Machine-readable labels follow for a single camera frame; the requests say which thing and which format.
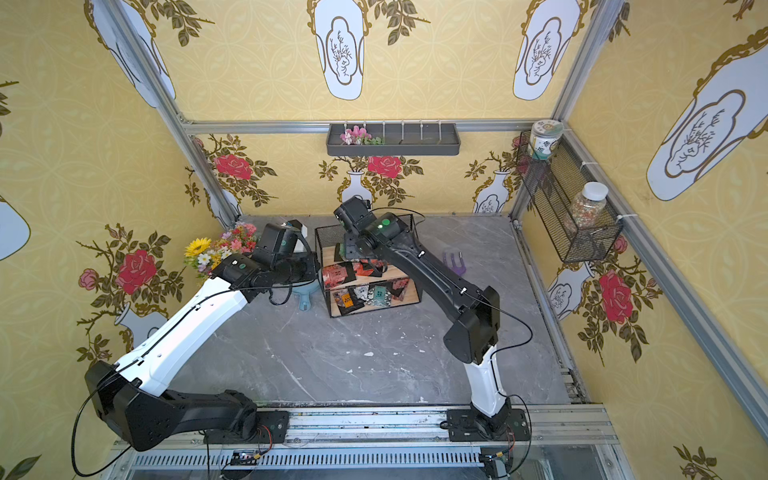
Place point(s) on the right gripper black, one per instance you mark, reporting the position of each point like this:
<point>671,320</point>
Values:
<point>349,241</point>

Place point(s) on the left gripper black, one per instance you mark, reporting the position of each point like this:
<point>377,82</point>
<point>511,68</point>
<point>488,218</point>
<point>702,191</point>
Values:
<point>303,264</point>

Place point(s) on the red black tea bag front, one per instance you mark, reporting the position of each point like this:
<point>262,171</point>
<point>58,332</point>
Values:
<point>338,274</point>

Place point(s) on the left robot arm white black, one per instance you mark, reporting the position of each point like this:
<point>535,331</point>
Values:
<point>132,396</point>

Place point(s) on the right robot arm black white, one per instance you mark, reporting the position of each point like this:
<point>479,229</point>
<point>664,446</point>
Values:
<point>475,314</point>

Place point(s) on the lower shelf tea bags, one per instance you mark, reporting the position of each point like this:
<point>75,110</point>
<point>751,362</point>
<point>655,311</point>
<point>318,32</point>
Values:
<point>380,294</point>

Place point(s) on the colourful artificial flower bouquet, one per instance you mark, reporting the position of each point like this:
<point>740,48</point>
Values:
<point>205,254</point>

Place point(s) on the small pink flowers in tray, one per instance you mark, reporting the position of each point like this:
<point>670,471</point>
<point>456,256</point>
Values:
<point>359,136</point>

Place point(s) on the purple garden fork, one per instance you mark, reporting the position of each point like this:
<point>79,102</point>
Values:
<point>455,262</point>

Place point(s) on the white lidded printed jar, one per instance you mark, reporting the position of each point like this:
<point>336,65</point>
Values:
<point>544,138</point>

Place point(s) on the clear jar white lid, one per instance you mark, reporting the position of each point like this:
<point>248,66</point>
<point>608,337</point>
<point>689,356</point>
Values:
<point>586,207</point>

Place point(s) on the black wire mesh shelf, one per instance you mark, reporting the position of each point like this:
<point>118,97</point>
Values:
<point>333,245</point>

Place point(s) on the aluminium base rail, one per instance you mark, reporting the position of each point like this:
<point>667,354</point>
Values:
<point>537,441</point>

